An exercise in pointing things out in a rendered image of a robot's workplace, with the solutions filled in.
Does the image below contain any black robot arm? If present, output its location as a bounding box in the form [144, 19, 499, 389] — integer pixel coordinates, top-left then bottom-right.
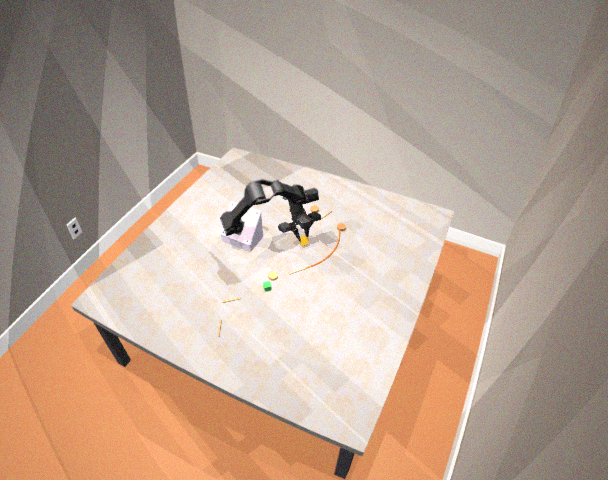
[220, 179, 319, 236]

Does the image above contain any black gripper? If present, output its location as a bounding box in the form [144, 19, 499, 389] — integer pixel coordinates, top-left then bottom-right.
[278, 206, 322, 242]

